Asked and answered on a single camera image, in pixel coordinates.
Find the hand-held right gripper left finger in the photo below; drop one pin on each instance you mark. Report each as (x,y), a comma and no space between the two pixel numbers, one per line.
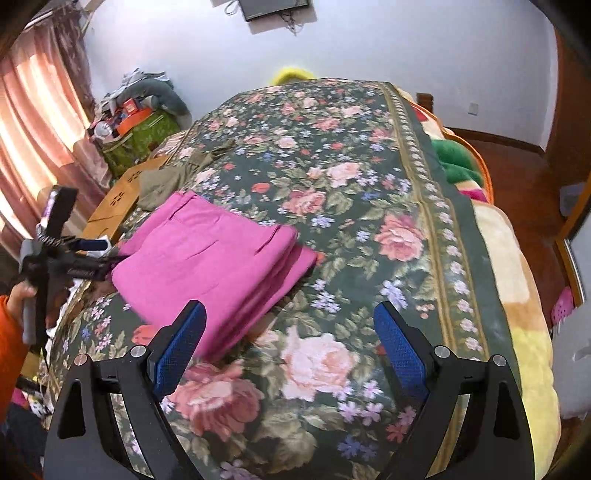
(180,350)

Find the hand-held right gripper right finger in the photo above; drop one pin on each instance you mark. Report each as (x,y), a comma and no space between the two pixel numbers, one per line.
(399,350)

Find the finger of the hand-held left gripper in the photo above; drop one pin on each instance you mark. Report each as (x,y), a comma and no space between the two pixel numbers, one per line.
(90,244)
(92,270)

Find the pink pants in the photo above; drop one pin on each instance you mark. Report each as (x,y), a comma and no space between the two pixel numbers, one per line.
(207,258)

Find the person's left forearm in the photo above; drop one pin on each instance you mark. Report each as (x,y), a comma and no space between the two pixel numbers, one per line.
(11,360)

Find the person's left hand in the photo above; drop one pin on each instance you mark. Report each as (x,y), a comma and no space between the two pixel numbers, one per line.
(21,297)

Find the bamboo lap desk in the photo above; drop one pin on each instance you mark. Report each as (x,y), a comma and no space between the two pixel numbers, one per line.
(115,203)

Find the olive green garment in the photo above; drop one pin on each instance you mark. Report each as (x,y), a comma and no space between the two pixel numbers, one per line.
(171,180)

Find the green storage bag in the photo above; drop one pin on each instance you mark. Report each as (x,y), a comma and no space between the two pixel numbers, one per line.
(138,143)

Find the pink sheer curtain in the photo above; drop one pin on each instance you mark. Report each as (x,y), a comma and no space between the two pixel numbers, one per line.
(32,138)

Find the orange box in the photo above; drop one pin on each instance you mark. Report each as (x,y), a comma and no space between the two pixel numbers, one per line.
(136,122)

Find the colourful fleece blanket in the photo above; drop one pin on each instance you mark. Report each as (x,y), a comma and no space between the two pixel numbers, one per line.
(517,286)

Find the floral bedspread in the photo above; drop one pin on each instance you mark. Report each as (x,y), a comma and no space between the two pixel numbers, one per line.
(346,207)

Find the pile of clothes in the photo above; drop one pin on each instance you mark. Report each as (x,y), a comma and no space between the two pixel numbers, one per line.
(134,85)

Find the grey plush pillow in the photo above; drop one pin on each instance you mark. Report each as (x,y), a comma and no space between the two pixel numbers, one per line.
(171,99)

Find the pink slippers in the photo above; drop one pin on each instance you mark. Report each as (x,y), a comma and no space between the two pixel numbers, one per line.
(563,304)

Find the dark patterned curtain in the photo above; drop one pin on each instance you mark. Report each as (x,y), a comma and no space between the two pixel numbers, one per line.
(74,69)

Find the blue bin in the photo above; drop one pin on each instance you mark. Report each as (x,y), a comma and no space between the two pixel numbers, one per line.
(572,198)

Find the wooden bed post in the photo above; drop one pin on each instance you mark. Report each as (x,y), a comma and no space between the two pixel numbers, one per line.
(425,102)

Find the small black wall monitor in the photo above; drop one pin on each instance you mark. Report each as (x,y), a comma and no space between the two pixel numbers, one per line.
(272,8)

